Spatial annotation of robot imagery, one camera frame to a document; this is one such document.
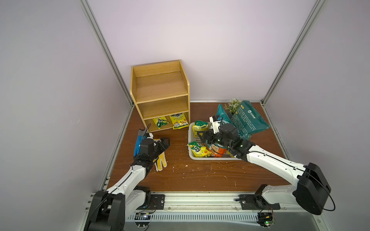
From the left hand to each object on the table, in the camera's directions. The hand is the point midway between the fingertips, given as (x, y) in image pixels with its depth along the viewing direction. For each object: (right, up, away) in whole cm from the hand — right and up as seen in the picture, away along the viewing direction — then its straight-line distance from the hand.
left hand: (167, 140), depth 87 cm
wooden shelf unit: (-3, +29, -3) cm, 29 cm away
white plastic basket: (+15, +1, +1) cm, 15 cm away
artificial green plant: (+42, +22, +6) cm, 48 cm away
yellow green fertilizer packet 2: (+20, +9, +5) cm, 23 cm away
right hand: (+21, +8, -9) cm, 24 cm away
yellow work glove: (-5, -13, +1) cm, 14 cm away
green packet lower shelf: (-8, +11, +16) cm, 21 cm away
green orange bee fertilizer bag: (+30, -4, -7) cm, 31 cm away
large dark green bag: (+44, +13, -11) cm, 47 cm away
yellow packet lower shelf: (+6, +11, +17) cm, 21 cm away
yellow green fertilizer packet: (+18, -5, -5) cm, 20 cm away
